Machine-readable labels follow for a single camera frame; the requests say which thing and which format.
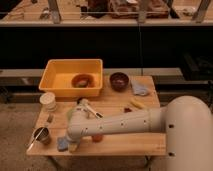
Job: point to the metal cup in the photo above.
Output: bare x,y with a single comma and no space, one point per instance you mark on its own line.
44,137

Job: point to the yellow banana toy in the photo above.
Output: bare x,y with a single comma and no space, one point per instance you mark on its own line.
137,104

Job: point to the brown grape bunch toy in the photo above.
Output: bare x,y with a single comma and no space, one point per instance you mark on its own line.
127,109

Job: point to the light blue cloth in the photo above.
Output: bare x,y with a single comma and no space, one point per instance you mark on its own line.
139,89

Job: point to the red bowl in tray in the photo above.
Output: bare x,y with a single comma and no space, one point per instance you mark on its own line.
83,81

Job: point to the green round toy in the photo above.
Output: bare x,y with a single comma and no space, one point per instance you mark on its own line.
69,114

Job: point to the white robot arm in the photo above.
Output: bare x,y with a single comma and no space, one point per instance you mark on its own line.
186,120

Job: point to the blue sponge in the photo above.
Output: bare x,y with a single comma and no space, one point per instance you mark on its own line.
62,144

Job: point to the stack of white cups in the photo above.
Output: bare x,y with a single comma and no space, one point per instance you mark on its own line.
48,101

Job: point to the orange round toy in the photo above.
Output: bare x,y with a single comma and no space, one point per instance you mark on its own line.
97,138

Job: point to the utensil in metal cup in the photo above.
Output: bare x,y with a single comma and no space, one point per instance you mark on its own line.
34,139

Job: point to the dark red bowl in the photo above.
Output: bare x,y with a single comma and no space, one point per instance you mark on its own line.
119,81

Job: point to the wooden table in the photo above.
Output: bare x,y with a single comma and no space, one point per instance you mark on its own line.
152,141

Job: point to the yellow plastic tray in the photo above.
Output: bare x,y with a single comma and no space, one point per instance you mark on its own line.
59,73

